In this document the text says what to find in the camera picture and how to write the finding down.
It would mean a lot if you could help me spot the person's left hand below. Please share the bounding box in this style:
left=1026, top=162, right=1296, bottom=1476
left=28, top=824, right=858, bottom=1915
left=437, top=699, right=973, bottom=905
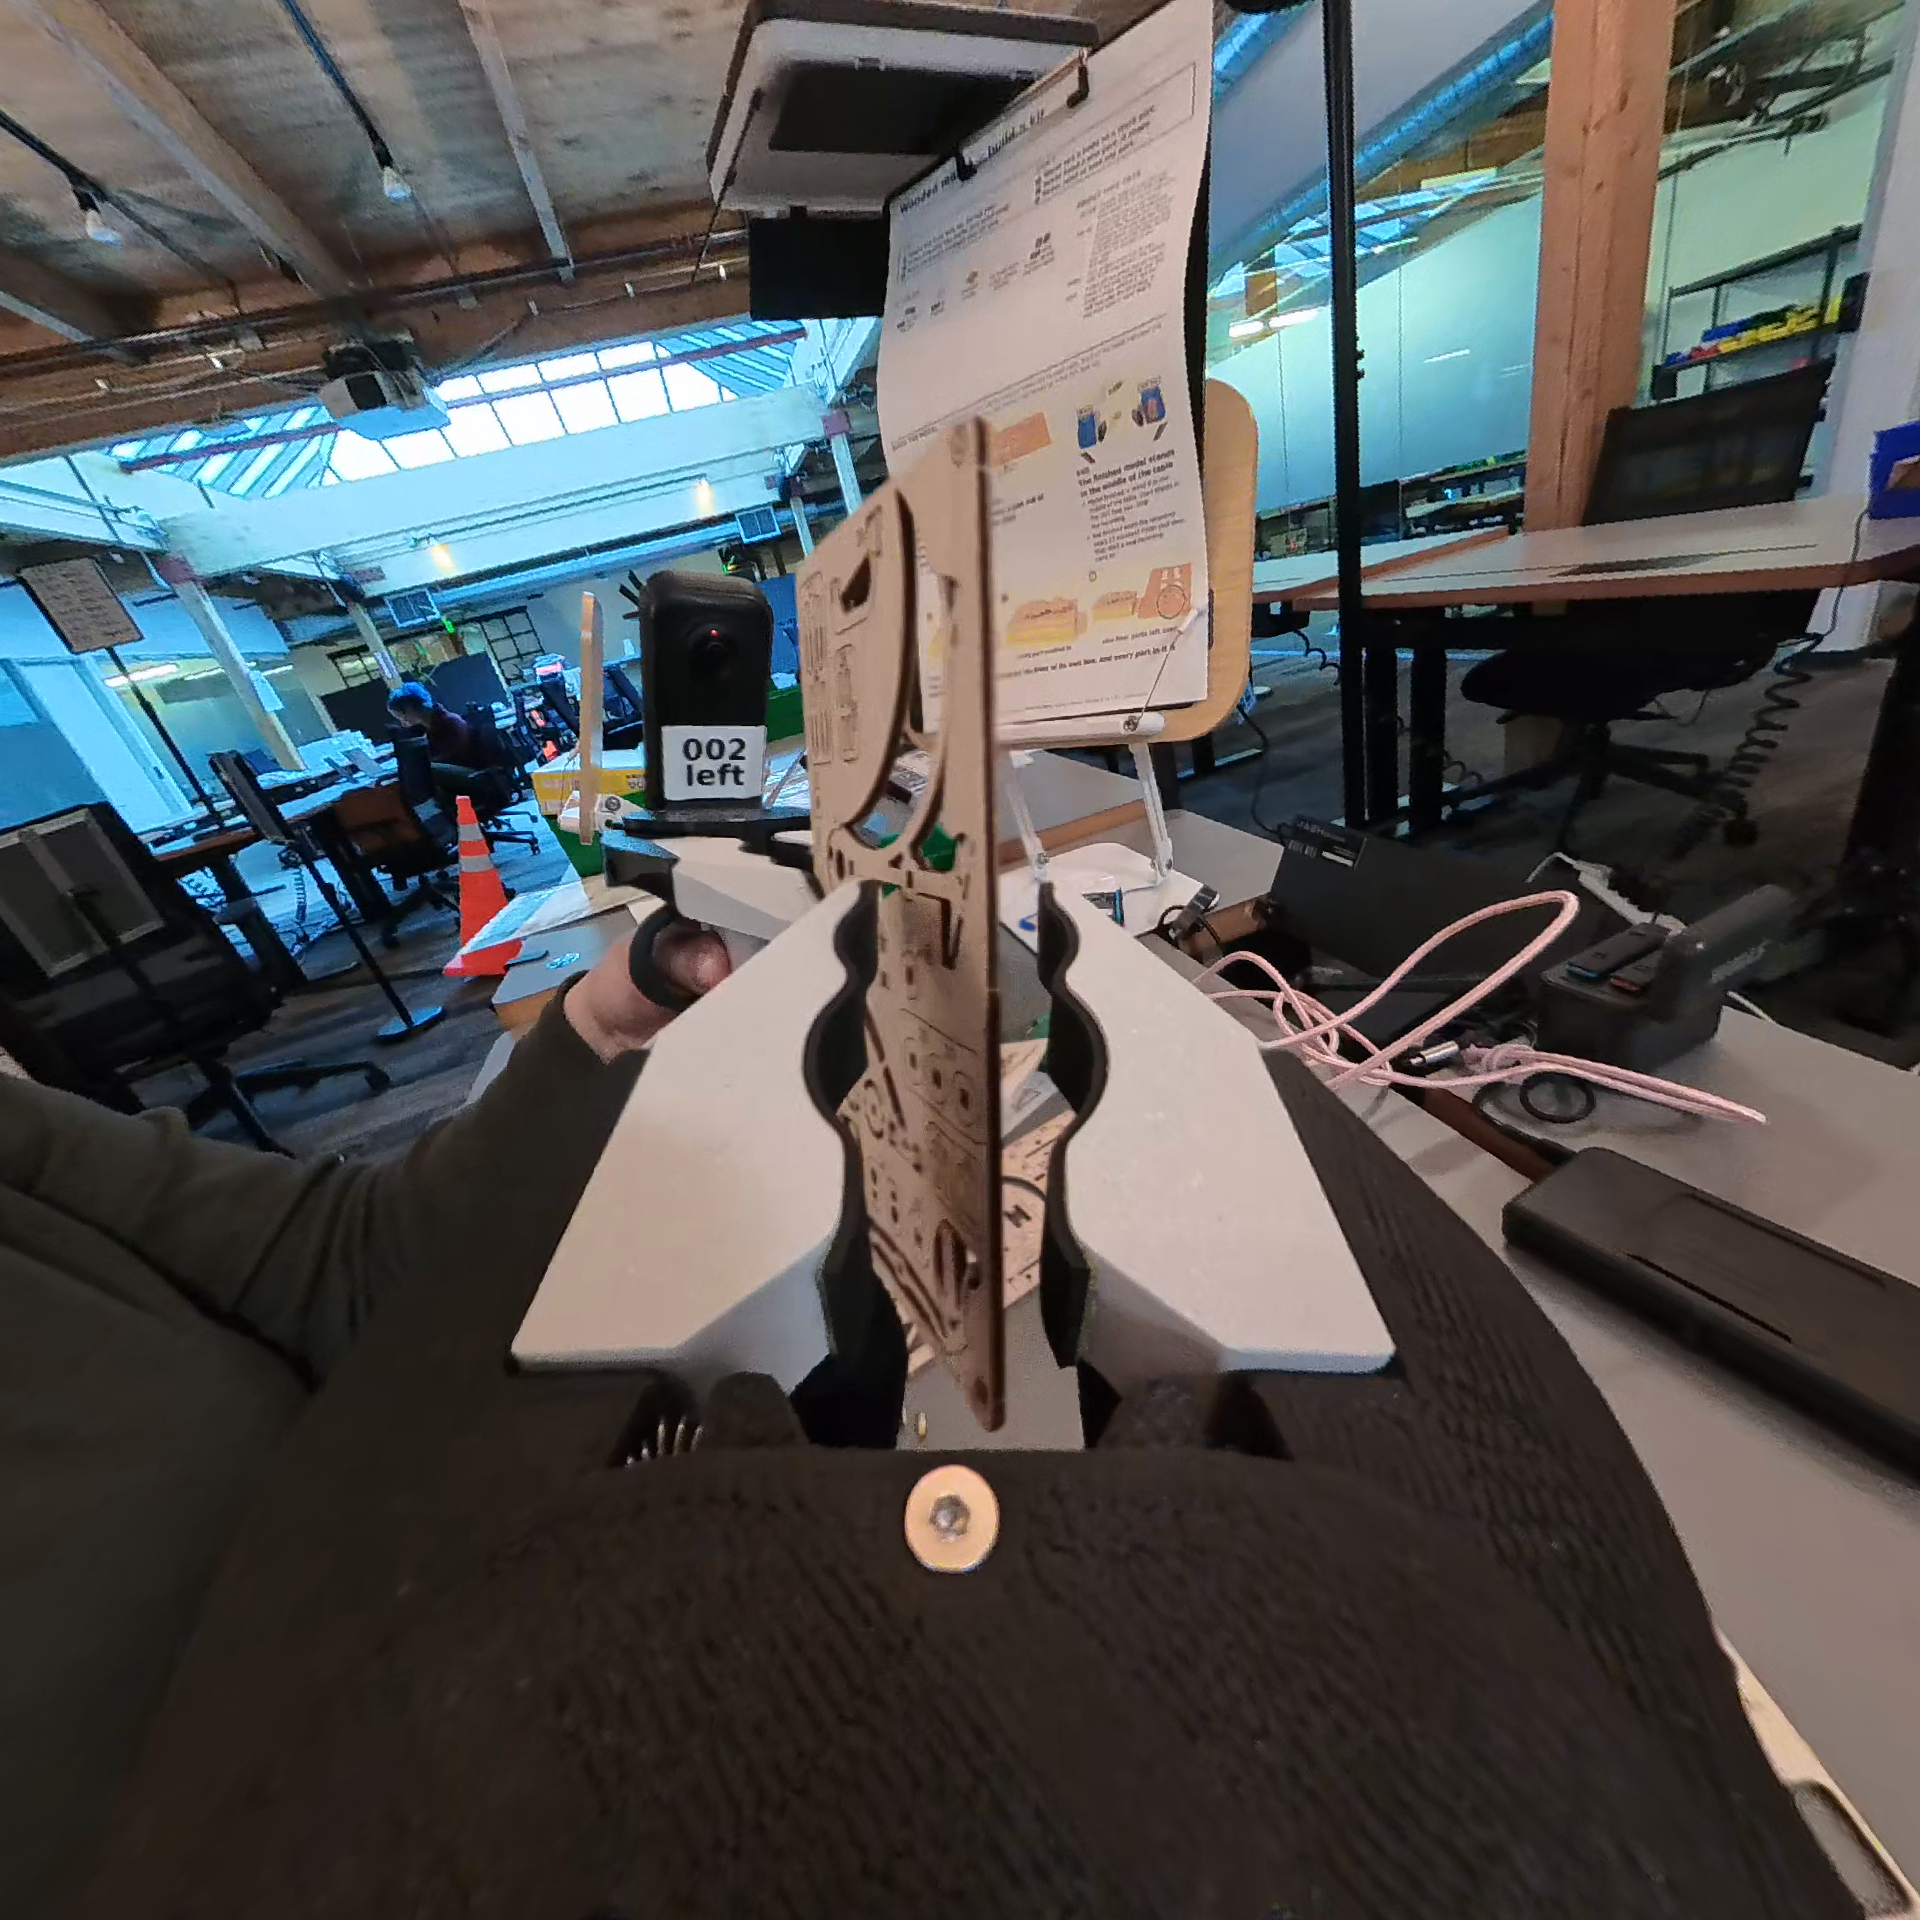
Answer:
left=560, top=919, right=737, bottom=1064

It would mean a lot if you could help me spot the black box with white label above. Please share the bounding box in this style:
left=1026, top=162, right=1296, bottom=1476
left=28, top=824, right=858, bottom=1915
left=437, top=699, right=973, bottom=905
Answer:
left=1274, top=818, right=1508, bottom=982

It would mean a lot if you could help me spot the pink cable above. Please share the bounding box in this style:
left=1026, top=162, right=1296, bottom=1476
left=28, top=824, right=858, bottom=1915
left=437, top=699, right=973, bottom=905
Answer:
left=1191, top=889, right=1773, bottom=1130

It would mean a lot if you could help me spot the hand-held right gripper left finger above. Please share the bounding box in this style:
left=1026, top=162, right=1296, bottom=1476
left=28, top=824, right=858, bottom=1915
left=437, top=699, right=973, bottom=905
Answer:
left=508, top=883, right=912, bottom=1447

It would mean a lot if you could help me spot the flat black case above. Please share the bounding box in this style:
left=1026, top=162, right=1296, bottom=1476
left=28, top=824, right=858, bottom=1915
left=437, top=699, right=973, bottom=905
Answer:
left=1499, top=1147, right=1920, bottom=1476

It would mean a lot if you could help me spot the white overhead box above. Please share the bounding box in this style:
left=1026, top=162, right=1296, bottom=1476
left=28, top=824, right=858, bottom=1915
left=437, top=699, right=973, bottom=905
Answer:
left=706, top=0, right=1106, bottom=221

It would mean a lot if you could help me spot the hanging paper sign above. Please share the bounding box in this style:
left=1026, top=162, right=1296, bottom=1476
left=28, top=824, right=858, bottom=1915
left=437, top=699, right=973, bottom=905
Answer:
left=15, top=560, right=148, bottom=655

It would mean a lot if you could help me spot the large wooden parts sheet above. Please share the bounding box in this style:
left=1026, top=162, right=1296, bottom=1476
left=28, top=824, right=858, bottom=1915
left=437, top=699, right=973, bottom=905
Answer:
left=840, top=1050, right=1083, bottom=1310

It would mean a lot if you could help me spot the wooden post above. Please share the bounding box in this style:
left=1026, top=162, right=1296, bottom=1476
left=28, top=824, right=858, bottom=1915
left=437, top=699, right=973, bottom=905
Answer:
left=1521, top=0, right=1686, bottom=537

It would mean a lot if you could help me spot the dark grey battery charger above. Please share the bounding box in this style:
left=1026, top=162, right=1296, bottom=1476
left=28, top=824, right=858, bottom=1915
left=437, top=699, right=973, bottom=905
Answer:
left=1537, top=883, right=1803, bottom=1071

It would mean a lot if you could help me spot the printed instruction paper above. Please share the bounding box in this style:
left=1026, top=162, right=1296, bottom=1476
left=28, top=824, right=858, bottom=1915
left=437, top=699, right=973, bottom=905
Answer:
left=879, top=0, right=1217, bottom=723

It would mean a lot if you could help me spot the ceiling projector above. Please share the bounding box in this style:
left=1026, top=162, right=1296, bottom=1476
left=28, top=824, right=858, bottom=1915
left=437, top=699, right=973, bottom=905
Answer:
left=317, top=335, right=441, bottom=425

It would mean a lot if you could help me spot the black office chair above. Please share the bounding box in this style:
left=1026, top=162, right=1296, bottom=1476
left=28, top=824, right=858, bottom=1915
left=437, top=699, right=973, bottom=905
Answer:
left=1464, top=359, right=1838, bottom=850

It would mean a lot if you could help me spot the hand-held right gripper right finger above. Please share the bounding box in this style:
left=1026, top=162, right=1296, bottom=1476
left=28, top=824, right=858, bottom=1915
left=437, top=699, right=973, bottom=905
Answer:
left=1034, top=886, right=1401, bottom=1447

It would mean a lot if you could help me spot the black hanging box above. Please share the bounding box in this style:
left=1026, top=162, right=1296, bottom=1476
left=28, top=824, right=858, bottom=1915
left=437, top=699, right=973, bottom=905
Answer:
left=747, top=217, right=890, bottom=320

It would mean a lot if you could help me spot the thin wooden parts sheet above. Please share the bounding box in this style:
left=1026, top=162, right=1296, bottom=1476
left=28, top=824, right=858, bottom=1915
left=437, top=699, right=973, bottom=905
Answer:
left=793, top=417, right=1009, bottom=1435

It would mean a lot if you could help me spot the orange traffic cone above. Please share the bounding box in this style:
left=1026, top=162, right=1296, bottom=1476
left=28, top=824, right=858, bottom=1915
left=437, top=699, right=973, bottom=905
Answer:
left=441, top=793, right=529, bottom=981

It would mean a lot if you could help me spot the background wooden desk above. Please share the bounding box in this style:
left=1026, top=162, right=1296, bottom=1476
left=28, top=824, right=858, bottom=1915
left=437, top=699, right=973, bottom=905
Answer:
left=1249, top=496, right=1920, bottom=844

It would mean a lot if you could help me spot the black mesh chair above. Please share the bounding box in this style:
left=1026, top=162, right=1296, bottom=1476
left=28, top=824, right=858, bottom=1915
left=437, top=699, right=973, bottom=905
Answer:
left=0, top=803, right=395, bottom=1155

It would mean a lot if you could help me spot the black vertical pole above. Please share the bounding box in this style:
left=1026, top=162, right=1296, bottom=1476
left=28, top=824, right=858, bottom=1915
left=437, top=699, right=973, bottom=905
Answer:
left=1317, top=0, right=1403, bottom=844

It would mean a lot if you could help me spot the bare wooden document stand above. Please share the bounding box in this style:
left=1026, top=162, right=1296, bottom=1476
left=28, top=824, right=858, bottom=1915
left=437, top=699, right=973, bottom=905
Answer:
left=573, top=588, right=639, bottom=850

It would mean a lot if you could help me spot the person's left forearm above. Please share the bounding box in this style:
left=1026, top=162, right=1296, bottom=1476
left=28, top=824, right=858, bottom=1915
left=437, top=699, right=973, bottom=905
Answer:
left=0, top=974, right=650, bottom=1920

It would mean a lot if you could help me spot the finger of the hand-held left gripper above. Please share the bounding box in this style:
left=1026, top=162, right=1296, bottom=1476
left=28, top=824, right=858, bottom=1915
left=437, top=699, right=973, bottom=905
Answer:
left=682, top=863, right=826, bottom=969

